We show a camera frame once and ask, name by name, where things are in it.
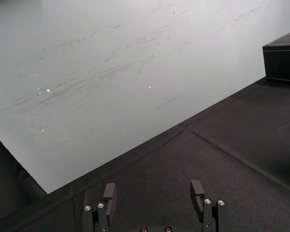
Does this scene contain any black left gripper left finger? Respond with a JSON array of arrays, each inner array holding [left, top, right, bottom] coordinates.
[[83, 182, 117, 232]]

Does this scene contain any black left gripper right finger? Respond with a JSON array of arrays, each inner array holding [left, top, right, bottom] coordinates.
[[190, 179, 228, 232]]

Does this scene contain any black table cloth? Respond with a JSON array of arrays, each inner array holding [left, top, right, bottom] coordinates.
[[0, 76, 290, 232]]

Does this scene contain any black leather tissue box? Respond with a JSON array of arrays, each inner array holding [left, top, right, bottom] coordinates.
[[262, 29, 290, 83]]

